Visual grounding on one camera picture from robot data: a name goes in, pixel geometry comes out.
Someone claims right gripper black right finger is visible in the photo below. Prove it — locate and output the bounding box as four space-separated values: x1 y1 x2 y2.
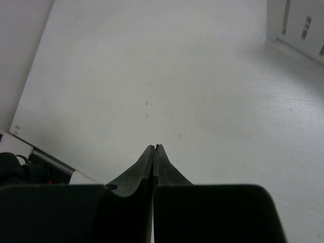
153 144 193 242

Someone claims white desk organizer box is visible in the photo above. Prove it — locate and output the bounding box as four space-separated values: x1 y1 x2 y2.
266 0 323 64

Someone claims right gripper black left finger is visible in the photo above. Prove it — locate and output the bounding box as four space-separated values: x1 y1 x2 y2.
106 145 154 242

